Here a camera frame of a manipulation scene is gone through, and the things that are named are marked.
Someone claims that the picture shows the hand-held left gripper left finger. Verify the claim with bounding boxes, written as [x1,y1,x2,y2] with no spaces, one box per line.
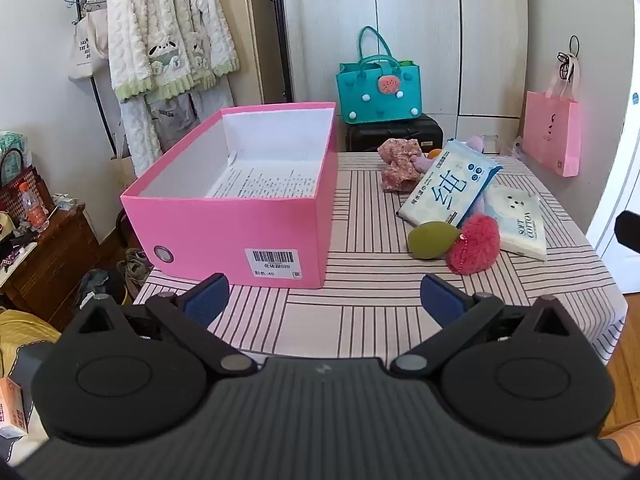
[62,273,261,377]

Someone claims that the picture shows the yellow cloth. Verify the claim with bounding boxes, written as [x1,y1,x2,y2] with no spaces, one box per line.
[0,310,63,378]

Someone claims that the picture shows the green tissue pack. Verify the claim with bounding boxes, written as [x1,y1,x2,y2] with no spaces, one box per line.
[0,131,26,183]

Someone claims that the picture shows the white fleece pants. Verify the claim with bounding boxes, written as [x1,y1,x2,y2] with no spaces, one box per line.
[120,77,236,171]

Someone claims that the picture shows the white wardrobe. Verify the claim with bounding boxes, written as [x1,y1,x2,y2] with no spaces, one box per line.
[277,0,531,121]

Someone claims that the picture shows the wooden cabinet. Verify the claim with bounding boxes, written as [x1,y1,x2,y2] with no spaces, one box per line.
[0,207,101,331]

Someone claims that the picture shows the black suitcase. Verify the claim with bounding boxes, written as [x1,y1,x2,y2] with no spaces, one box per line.
[344,114,445,153]

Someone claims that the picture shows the striped tablecloth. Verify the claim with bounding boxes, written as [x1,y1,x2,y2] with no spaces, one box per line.
[132,152,628,366]

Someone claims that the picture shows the white green knit sweater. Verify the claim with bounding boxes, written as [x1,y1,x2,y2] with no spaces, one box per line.
[106,0,240,103]

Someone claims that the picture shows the pink paper bag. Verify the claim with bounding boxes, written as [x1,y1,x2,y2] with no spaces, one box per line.
[521,55,582,178]

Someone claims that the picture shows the canvas tote bag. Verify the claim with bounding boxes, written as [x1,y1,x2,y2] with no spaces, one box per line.
[67,0,110,81]

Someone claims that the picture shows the teal felt handbag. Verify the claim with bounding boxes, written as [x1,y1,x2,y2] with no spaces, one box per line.
[336,26,423,123]

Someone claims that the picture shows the black hair ties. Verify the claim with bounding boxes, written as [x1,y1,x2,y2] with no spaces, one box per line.
[557,35,581,81]

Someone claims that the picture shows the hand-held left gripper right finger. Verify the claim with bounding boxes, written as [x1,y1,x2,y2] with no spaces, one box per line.
[389,273,583,377]

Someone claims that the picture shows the green makeup sponge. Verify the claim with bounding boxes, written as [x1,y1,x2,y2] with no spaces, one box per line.
[407,222,463,261]

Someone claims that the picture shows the orange label plastic bottle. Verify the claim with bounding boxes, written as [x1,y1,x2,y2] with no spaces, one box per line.
[20,181,50,233]

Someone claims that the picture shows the bear print cotton pads pack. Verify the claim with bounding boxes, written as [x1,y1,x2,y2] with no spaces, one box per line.
[482,184,548,262]

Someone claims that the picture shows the dark cloth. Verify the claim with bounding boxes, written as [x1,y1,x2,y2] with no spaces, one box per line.
[80,267,133,311]

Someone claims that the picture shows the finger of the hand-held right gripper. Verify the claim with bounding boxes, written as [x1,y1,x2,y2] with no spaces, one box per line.
[615,211,640,256]

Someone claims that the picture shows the beige sneakers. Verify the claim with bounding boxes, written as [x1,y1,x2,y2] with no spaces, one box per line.
[117,247,153,301]

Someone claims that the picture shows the orange white carton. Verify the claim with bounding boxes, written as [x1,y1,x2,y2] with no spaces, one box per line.
[0,377,28,436]

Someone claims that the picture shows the brown paper bag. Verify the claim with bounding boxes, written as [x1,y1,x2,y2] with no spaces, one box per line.
[110,135,138,193]

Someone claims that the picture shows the blue wet wipes pack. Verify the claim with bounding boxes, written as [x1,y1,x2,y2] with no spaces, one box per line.
[396,139,503,227]

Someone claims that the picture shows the woven basket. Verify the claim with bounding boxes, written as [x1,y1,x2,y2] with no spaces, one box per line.
[0,147,56,216]

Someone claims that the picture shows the white door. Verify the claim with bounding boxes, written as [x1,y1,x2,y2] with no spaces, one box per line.
[585,75,640,293]

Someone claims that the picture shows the pink cardboard box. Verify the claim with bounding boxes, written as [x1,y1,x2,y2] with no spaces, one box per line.
[120,101,338,290]

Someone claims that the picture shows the printed paper sheet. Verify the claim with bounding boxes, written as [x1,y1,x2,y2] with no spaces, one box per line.
[205,155,323,200]

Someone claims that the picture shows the floral frilly cloth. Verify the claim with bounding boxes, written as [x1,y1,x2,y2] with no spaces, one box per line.
[376,137,426,193]

